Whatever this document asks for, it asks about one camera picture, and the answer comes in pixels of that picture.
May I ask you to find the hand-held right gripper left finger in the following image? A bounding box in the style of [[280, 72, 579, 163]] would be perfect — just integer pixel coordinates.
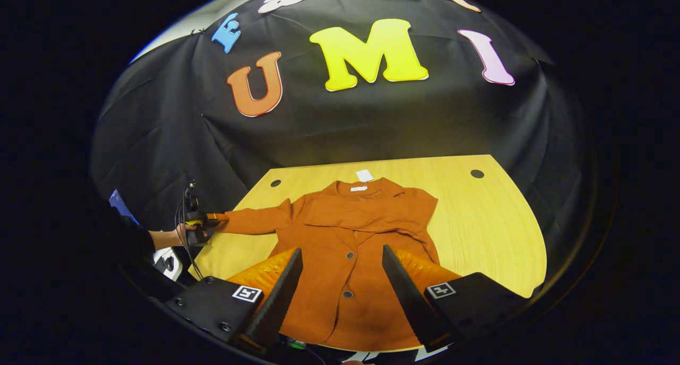
[[166, 247, 303, 355]]

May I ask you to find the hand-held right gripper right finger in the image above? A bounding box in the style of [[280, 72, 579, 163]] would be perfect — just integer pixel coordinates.
[[381, 244, 529, 352]]

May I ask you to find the orange jacket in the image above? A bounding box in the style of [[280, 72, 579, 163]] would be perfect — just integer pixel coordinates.
[[215, 177, 441, 352]]

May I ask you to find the white power strip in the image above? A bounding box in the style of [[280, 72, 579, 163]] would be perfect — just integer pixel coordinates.
[[153, 247, 184, 282]]

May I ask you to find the blue flat panel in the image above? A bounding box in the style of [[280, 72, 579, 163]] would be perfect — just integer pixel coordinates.
[[108, 189, 140, 226]]

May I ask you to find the black backdrop cloth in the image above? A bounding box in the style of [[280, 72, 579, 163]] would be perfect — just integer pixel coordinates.
[[89, 0, 593, 302]]

